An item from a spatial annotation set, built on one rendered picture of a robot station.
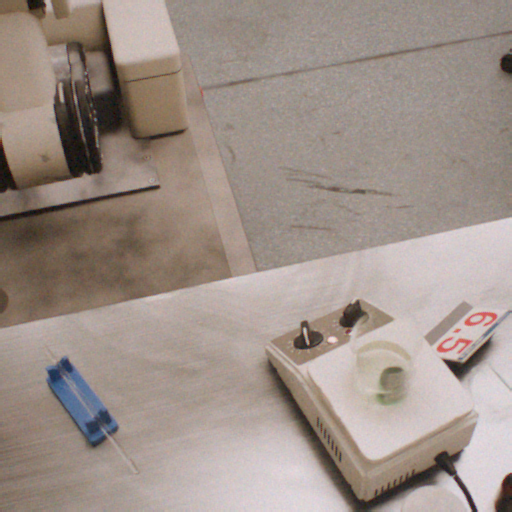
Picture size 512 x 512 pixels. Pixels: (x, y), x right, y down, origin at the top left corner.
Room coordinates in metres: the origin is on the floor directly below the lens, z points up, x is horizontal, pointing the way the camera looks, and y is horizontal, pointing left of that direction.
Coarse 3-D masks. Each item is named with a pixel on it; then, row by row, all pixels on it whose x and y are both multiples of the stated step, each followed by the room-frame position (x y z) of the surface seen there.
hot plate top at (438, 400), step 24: (312, 360) 0.41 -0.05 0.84; (336, 360) 0.41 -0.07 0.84; (432, 360) 0.40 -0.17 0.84; (336, 384) 0.38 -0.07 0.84; (432, 384) 0.38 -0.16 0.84; (456, 384) 0.37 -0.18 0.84; (336, 408) 0.36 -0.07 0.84; (360, 408) 0.36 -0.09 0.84; (408, 408) 0.35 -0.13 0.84; (432, 408) 0.35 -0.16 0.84; (456, 408) 0.35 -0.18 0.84; (360, 432) 0.33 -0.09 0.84; (384, 432) 0.33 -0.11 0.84; (408, 432) 0.33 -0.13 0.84; (432, 432) 0.33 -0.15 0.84; (384, 456) 0.31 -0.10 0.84
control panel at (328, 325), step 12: (360, 300) 0.52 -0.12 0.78; (336, 312) 0.51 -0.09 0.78; (312, 324) 0.49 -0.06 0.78; (324, 324) 0.49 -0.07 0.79; (336, 324) 0.48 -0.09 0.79; (288, 336) 0.48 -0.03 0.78; (324, 336) 0.46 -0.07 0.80; (336, 336) 0.46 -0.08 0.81; (288, 348) 0.46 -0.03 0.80; (312, 348) 0.45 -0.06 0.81; (324, 348) 0.44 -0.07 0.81; (336, 348) 0.44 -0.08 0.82; (300, 360) 0.43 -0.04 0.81
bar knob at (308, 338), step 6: (306, 324) 0.47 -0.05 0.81; (306, 330) 0.46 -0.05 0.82; (312, 330) 0.48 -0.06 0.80; (300, 336) 0.47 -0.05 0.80; (306, 336) 0.45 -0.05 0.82; (312, 336) 0.47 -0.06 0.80; (318, 336) 0.46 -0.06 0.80; (294, 342) 0.46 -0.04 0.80; (300, 342) 0.46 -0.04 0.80; (306, 342) 0.45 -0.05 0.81; (312, 342) 0.45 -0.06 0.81; (318, 342) 0.45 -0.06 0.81; (300, 348) 0.45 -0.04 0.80; (306, 348) 0.45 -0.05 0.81
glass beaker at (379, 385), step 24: (360, 312) 0.41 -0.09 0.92; (384, 312) 0.41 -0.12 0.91; (408, 312) 0.40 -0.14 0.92; (360, 336) 0.40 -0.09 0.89; (384, 336) 0.41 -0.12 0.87; (408, 336) 0.40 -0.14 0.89; (360, 360) 0.37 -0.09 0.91; (408, 360) 0.36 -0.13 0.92; (360, 384) 0.36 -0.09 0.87; (384, 384) 0.35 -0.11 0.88; (408, 384) 0.36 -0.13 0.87; (384, 408) 0.35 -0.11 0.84
